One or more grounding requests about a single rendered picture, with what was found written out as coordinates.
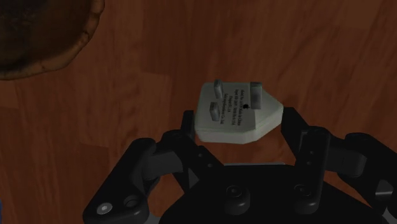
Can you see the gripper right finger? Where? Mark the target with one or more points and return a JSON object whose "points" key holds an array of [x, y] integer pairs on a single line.
{"points": [[313, 155]]}

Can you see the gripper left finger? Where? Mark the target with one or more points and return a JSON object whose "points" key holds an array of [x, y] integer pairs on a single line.
{"points": [[173, 152]]}

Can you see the white three-pin power plug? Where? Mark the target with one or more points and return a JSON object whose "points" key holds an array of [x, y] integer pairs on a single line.
{"points": [[238, 121]]}

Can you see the brown woven basket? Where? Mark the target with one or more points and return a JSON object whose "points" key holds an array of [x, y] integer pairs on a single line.
{"points": [[40, 34]]}

